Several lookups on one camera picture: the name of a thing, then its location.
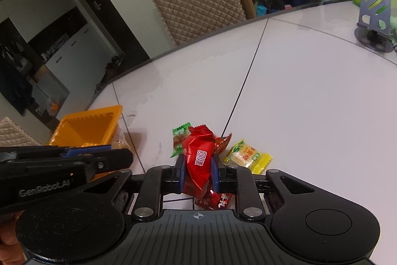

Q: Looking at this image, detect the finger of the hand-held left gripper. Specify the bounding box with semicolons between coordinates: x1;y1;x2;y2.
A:
0;144;112;161
64;148;134;182

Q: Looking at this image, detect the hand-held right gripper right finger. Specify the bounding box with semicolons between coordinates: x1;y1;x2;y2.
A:
211;156;317;220

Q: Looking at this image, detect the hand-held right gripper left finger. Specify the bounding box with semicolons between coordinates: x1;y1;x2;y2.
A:
77;156;187;221

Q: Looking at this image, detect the orange plastic tray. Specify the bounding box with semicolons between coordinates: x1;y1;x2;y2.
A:
46;105;123;149

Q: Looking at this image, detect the dark red snack packet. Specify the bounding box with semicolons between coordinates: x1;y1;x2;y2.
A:
195;190;234;210

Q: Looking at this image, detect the small green candy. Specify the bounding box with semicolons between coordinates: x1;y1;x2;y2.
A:
172;122;193;159

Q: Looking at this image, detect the yellow green candy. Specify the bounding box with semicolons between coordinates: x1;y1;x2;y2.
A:
224;139;274;175

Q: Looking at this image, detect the person's left hand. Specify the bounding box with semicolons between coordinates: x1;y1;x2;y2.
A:
0;211;26;265

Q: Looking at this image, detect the clear plastic wrapper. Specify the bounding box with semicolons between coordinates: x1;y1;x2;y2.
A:
111;125;131;151

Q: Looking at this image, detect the row of shoes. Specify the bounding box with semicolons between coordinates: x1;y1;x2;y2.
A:
96;54;125;89

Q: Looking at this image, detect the white cabinet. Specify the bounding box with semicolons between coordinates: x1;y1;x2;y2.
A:
0;0;125;117

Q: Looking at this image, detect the dark wooden door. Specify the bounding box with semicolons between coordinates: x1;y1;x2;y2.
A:
57;0;151;67

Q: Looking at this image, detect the blue box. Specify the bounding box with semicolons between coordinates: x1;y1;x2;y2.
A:
285;0;311;10

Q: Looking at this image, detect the light green cloth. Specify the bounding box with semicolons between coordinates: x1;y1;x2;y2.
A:
385;32;397;52

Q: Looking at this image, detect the grey phone stand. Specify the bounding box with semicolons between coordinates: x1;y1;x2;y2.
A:
354;0;395;53

